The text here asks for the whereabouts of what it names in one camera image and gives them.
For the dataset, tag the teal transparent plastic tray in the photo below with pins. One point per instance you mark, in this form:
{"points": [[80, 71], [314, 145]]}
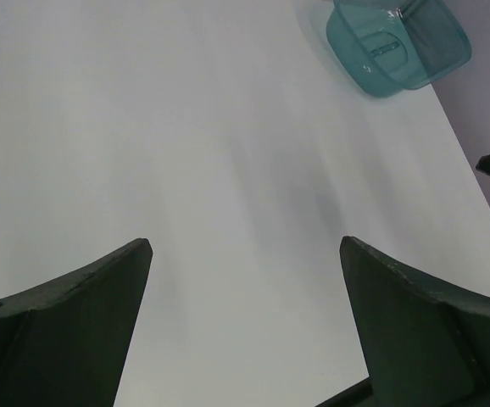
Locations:
{"points": [[393, 46]]}

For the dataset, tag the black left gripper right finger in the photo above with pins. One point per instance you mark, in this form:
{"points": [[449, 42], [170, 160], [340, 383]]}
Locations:
{"points": [[426, 342]]}

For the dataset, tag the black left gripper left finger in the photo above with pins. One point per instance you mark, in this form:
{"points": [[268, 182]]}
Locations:
{"points": [[65, 342]]}

